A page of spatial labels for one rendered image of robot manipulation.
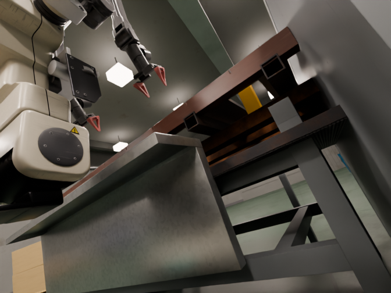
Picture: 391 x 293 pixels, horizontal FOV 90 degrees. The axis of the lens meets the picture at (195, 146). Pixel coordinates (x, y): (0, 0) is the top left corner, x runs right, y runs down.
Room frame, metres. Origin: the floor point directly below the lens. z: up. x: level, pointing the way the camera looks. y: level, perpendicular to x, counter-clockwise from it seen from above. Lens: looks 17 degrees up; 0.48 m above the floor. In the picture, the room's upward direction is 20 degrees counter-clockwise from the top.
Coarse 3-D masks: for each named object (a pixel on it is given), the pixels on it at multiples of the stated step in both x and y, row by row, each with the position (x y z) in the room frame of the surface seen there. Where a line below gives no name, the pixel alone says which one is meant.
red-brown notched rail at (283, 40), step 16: (288, 32) 0.42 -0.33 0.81; (272, 48) 0.45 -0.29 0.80; (288, 48) 0.43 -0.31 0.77; (240, 64) 0.49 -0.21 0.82; (256, 64) 0.47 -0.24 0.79; (272, 64) 0.47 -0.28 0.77; (224, 80) 0.53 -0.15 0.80; (240, 80) 0.50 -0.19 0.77; (208, 96) 0.56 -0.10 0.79; (224, 96) 0.55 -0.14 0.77; (176, 112) 0.63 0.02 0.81; (160, 128) 0.68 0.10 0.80; (176, 128) 0.66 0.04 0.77; (112, 160) 0.85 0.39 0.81
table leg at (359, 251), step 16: (272, 112) 0.53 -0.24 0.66; (288, 128) 0.52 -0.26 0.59; (304, 144) 0.52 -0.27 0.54; (304, 160) 0.52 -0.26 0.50; (320, 160) 0.51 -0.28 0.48; (304, 176) 0.53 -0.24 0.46; (320, 176) 0.52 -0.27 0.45; (320, 192) 0.53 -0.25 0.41; (336, 192) 0.51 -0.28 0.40; (336, 208) 0.52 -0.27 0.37; (352, 208) 0.55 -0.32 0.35; (336, 224) 0.53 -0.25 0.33; (352, 224) 0.51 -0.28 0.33; (352, 240) 0.52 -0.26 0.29; (368, 240) 0.51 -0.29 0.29; (352, 256) 0.53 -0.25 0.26; (368, 256) 0.51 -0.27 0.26; (368, 272) 0.52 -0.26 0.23; (384, 272) 0.51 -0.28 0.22; (368, 288) 0.53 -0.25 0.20; (384, 288) 0.52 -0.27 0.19
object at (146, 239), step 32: (192, 160) 0.58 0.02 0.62; (128, 192) 0.75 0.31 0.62; (160, 192) 0.67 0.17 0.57; (192, 192) 0.60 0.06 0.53; (64, 224) 1.05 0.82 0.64; (96, 224) 0.89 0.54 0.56; (128, 224) 0.78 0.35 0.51; (160, 224) 0.69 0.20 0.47; (192, 224) 0.62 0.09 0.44; (224, 224) 0.57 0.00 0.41; (64, 256) 1.08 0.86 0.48; (96, 256) 0.92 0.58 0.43; (128, 256) 0.80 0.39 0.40; (160, 256) 0.71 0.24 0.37; (192, 256) 0.64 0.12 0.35; (224, 256) 0.59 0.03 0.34; (64, 288) 1.10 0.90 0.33; (96, 288) 0.94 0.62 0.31
